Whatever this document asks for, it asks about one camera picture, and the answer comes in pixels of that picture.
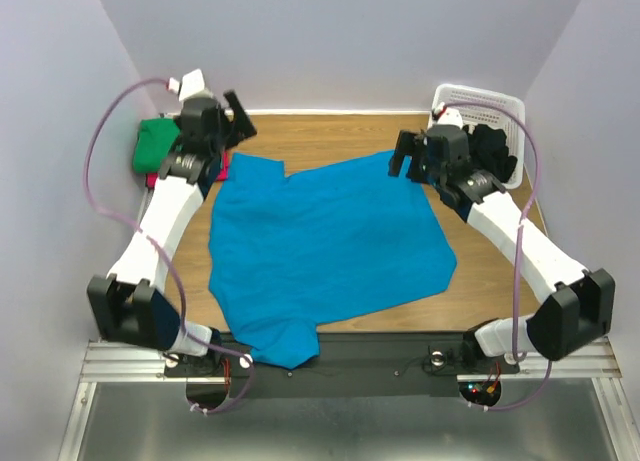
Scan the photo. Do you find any blue t shirt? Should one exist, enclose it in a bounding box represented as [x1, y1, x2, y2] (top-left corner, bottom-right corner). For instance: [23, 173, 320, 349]
[209, 151, 457, 369]

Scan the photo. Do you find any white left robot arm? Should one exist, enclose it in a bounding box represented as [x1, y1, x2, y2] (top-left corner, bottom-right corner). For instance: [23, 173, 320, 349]
[87, 90, 257, 375]

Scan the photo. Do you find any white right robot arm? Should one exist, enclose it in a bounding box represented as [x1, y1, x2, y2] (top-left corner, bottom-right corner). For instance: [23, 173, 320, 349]
[388, 124, 615, 371]

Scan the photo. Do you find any black t shirt in basket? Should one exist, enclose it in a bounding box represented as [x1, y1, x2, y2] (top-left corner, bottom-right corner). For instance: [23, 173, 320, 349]
[463, 124, 517, 184]

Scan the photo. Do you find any pink folded t shirt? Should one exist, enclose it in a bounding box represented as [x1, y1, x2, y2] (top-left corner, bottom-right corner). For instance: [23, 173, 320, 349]
[145, 153, 231, 190]

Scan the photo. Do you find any green folded t shirt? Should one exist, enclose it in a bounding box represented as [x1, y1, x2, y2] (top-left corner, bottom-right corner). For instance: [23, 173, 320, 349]
[132, 118, 180, 174]

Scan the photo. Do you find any white plastic laundry basket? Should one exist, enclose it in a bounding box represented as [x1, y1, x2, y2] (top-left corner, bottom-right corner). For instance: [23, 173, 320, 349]
[432, 83, 526, 190]

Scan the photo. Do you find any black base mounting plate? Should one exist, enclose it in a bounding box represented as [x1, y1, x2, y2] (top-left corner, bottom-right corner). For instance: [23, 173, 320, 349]
[164, 331, 519, 399]

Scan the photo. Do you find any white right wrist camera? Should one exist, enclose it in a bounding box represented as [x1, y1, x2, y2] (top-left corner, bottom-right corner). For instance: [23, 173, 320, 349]
[429, 102, 464, 129]

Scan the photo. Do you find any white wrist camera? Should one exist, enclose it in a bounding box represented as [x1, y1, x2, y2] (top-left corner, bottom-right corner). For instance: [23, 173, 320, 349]
[429, 102, 464, 129]
[167, 69, 213, 102]

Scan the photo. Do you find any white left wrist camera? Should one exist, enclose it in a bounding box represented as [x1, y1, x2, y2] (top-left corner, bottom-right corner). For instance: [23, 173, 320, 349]
[167, 69, 213, 102]

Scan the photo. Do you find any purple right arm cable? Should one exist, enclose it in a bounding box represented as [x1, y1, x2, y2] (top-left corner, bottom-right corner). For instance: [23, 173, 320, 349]
[438, 100, 555, 412]

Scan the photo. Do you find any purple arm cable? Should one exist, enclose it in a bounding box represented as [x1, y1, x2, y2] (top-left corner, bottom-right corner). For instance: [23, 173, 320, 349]
[83, 76, 257, 415]
[438, 100, 555, 412]

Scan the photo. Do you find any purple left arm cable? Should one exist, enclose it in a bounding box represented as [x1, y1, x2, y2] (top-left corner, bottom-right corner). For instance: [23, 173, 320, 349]
[83, 76, 257, 415]

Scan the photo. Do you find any aluminium frame rail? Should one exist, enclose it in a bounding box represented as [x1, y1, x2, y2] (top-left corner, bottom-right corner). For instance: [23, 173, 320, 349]
[80, 338, 622, 383]

